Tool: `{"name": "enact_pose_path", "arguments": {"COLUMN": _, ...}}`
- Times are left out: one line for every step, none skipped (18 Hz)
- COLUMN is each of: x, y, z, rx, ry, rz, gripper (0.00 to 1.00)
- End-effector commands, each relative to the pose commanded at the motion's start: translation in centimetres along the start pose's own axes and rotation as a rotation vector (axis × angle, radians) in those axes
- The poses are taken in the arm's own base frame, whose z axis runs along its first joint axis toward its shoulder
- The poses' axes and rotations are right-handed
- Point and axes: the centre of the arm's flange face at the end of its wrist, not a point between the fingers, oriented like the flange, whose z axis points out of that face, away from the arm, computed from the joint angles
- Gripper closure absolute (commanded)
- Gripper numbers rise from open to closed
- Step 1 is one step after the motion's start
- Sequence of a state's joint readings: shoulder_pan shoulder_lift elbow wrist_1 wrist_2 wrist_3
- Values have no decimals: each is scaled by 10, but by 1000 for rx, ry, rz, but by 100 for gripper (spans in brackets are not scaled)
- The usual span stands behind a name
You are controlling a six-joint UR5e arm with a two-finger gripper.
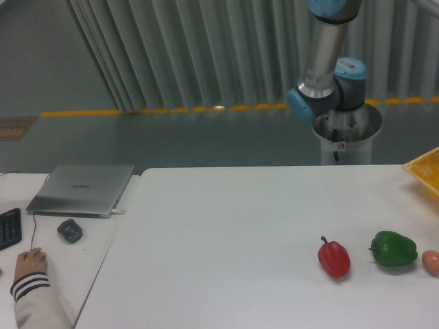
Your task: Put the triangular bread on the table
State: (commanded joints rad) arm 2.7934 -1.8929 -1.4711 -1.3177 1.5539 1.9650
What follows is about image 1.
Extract brown egg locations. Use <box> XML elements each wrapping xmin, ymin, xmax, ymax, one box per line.
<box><xmin>422</xmin><ymin>249</ymin><xmax>439</xmax><ymax>276</ymax></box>

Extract closed silver laptop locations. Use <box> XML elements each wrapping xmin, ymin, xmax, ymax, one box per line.
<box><xmin>27</xmin><ymin>164</ymin><xmax>134</xmax><ymax>218</ymax></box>

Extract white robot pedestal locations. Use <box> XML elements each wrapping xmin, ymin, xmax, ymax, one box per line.
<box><xmin>312</xmin><ymin>103</ymin><xmax>383</xmax><ymax>165</ymax></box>

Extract white sleeve forearm striped cuff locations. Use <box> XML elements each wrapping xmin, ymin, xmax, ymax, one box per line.
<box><xmin>10</xmin><ymin>272</ymin><xmax>73</xmax><ymax>329</ymax></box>

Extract small black gadget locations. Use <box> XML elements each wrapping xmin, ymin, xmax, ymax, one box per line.
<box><xmin>57</xmin><ymin>219</ymin><xmax>83</xmax><ymax>244</ymax></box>

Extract black robot cable with tag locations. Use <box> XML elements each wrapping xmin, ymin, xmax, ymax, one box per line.
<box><xmin>331</xmin><ymin>128</ymin><xmax>346</xmax><ymax>164</ymax></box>

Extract red bell pepper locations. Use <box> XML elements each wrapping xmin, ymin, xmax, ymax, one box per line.
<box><xmin>318</xmin><ymin>236</ymin><xmax>351</xmax><ymax>279</ymax></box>

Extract black keyboard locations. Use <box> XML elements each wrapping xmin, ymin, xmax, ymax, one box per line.
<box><xmin>0</xmin><ymin>208</ymin><xmax>22</xmax><ymax>250</ymax></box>

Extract green bell pepper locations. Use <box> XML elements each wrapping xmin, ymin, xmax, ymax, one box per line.
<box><xmin>369</xmin><ymin>231</ymin><xmax>418</xmax><ymax>267</ymax></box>

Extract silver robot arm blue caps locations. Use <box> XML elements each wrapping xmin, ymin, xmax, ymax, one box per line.
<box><xmin>287</xmin><ymin>1</ymin><xmax>367</xmax><ymax>121</ymax></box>

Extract person's right hand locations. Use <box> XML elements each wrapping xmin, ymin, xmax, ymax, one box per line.
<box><xmin>14</xmin><ymin>247</ymin><xmax>47</xmax><ymax>282</ymax></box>

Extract yellow plastic basket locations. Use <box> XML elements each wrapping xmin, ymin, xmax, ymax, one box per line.
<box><xmin>402</xmin><ymin>147</ymin><xmax>438</xmax><ymax>197</ymax></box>

